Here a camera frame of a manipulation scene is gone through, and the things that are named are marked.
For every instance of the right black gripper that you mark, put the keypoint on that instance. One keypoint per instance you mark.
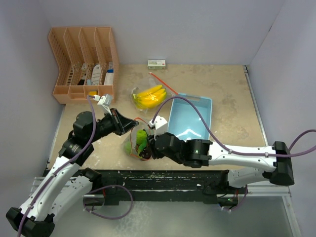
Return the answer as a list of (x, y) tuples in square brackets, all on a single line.
[(155, 153)]

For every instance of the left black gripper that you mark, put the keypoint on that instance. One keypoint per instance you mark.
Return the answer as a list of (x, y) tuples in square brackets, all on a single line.
[(123, 124)]

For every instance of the green apple toy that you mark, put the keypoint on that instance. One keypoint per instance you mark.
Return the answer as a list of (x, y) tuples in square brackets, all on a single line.
[(141, 140)]

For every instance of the dark brown mangosteen toy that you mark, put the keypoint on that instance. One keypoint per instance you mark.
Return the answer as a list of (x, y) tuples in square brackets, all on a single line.
[(145, 154)]

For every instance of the green cabbage toy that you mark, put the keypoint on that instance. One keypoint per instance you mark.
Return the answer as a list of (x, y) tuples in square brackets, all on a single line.
[(128, 148)]

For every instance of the clear zip bag orange zipper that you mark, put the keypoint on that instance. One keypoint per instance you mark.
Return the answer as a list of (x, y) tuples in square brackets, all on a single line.
[(149, 81)]

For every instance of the yellow banana bunch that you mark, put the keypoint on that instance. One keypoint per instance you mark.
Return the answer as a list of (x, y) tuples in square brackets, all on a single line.
[(149, 98)]

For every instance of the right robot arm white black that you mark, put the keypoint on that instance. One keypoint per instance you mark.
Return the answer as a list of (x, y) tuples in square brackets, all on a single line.
[(272, 163)]

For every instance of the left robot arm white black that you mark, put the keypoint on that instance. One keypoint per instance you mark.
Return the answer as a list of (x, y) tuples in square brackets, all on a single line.
[(36, 217)]

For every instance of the light blue plastic basket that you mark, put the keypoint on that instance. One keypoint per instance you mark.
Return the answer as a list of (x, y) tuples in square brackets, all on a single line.
[(185, 123)]

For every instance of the yellow item in organizer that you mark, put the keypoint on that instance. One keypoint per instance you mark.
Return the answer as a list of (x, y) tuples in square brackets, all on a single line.
[(93, 93)]

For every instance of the white blue item in organizer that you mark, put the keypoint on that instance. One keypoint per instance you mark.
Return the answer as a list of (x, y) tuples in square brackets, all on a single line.
[(109, 77)]

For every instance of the white bottle in organizer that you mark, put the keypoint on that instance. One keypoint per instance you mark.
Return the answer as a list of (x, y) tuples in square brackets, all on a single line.
[(96, 72)]

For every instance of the small white green box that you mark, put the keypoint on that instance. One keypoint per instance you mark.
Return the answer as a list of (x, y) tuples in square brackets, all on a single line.
[(156, 64)]

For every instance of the orange desk file organizer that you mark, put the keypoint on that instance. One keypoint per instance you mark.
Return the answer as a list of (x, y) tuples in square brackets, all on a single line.
[(77, 50)]

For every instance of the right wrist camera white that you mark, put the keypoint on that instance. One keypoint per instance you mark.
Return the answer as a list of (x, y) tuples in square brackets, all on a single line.
[(159, 125)]

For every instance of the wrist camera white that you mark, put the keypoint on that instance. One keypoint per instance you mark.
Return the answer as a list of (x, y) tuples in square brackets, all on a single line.
[(104, 102), (159, 125)]

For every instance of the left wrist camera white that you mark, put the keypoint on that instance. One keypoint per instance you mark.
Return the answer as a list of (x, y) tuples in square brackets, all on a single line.
[(104, 102)]

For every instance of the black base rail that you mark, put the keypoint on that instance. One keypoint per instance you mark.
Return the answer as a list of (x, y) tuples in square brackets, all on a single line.
[(110, 187)]

